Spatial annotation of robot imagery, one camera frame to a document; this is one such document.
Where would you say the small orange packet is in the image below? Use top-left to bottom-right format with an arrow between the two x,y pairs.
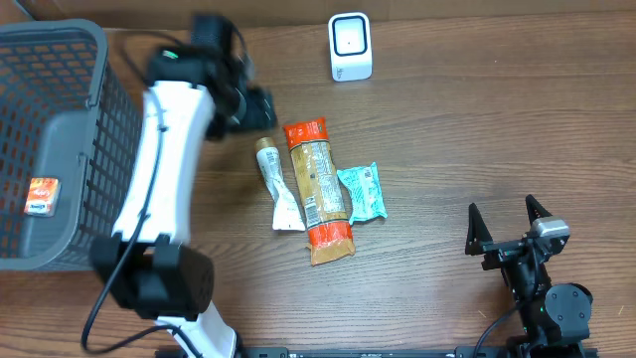
24,177 -> 61,217

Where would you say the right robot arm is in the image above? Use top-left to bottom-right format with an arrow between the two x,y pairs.
465,195 -> 597,357

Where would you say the white barcode scanner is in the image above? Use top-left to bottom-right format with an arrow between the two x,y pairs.
327,12 -> 373,82

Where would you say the long orange snack package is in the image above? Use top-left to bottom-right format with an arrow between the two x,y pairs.
283,117 -> 356,266

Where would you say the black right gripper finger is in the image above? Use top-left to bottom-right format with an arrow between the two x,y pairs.
525,194 -> 552,224
465,203 -> 493,255

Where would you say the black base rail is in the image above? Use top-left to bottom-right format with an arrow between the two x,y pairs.
154,345 -> 600,358

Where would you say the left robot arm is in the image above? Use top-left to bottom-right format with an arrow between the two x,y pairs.
89,14 -> 277,357

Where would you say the teal snack packet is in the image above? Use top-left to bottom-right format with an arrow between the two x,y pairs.
337,162 -> 388,225

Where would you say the white tube with gold cap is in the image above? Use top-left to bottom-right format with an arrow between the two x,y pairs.
255,137 -> 305,232

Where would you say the grey plastic shopping basket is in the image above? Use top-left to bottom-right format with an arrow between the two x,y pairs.
1,19 -> 143,270

